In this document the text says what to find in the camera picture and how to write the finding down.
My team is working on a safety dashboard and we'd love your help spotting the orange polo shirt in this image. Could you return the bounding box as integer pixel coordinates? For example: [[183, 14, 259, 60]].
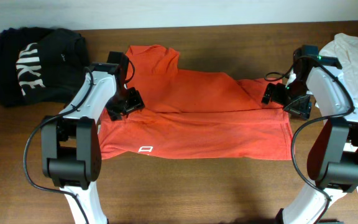
[[99, 45, 292, 160]]

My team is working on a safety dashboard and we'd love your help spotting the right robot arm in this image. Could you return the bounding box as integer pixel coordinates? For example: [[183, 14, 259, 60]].
[[261, 45, 358, 224]]

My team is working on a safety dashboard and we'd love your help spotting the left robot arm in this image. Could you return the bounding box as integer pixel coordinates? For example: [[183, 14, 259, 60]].
[[40, 52, 144, 223]]

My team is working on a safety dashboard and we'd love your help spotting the black folded shirt white lettering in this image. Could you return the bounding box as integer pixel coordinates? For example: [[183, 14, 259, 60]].
[[0, 27, 90, 107]]

